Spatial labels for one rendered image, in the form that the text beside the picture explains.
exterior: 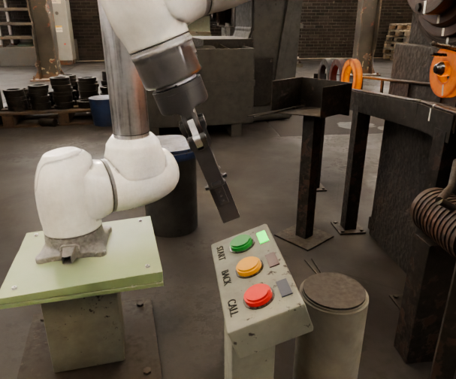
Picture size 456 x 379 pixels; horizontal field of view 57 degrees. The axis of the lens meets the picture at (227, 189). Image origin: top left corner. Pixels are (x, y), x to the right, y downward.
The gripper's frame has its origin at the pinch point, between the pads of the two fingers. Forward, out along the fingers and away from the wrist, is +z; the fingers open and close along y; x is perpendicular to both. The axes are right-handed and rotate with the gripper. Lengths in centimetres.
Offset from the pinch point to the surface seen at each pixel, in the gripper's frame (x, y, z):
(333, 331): -9.1, -8.8, 25.7
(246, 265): 0.2, -7.6, 8.2
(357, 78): -71, 125, 23
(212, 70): -19, 296, 18
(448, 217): -48, 23, 37
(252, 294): 0.7, -14.9, 8.2
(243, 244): -0.3, -1.3, 8.3
